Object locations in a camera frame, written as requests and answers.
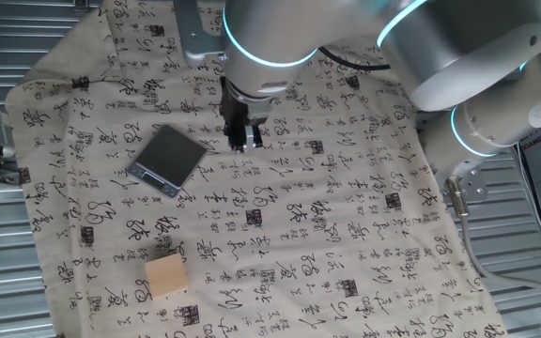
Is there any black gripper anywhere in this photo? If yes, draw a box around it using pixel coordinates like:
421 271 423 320
220 77 274 154

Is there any light wooden block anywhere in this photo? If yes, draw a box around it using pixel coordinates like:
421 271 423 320
144 253 191 300

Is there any silver digital scale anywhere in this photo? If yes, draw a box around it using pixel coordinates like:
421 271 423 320
128 124 209 199

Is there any beige calligraphy print cloth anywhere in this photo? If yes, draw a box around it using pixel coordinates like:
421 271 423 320
5 0 509 338

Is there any grey metal camera bracket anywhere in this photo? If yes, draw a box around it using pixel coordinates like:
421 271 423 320
172 0 227 68

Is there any black cable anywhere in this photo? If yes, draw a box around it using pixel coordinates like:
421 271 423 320
317 45 392 72

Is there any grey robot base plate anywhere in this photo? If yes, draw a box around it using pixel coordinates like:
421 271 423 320
441 157 490 206

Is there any thick grey base cable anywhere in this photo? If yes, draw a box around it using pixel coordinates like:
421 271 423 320
444 176 541 307

